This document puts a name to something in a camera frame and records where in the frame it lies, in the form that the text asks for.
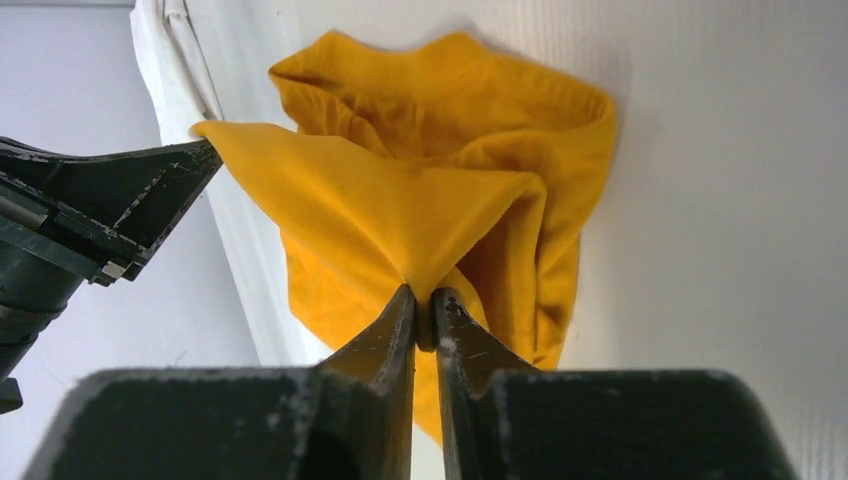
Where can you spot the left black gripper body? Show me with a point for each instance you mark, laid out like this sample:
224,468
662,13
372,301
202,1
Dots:
40,271

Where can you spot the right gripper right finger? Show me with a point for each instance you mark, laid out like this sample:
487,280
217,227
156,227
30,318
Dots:
505,419

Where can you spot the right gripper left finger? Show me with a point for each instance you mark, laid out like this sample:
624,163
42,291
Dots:
347,417

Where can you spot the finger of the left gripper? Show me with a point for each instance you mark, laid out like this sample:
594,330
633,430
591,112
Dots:
100,218

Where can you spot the yellow t shirt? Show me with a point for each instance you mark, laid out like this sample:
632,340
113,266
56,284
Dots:
450,165

